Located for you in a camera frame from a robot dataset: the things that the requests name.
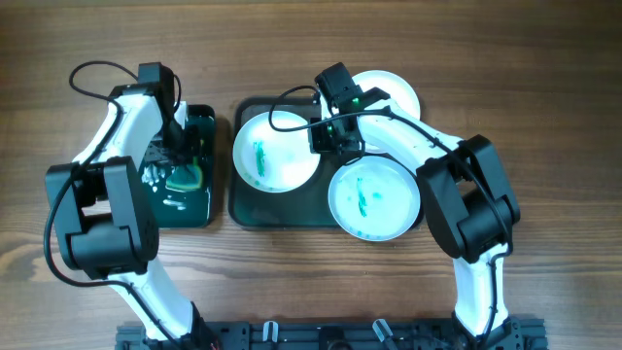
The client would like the green yellow sponge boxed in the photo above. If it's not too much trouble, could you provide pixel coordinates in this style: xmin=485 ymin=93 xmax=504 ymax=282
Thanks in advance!
xmin=165 ymin=157 xmax=204 ymax=193

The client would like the grey white plate bottom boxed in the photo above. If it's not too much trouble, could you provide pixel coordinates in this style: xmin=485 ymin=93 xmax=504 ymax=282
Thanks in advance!
xmin=328 ymin=156 xmax=422 ymax=242

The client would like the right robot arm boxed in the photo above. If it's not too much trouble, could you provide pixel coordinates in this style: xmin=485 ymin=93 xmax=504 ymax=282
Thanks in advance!
xmin=309 ymin=62 xmax=520 ymax=349

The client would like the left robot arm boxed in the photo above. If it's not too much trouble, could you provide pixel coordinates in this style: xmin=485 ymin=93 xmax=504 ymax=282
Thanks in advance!
xmin=43 ymin=62 xmax=221 ymax=349

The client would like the small black water tray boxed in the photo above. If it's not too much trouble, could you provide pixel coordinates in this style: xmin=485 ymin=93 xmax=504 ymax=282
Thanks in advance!
xmin=139 ymin=102 xmax=216 ymax=228

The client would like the large dark serving tray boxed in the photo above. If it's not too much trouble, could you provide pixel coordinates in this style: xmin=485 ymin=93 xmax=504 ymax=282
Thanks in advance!
xmin=228 ymin=96 xmax=347 ymax=230

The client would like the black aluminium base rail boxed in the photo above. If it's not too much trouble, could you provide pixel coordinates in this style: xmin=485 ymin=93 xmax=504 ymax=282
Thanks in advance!
xmin=115 ymin=318 xmax=549 ymax=350

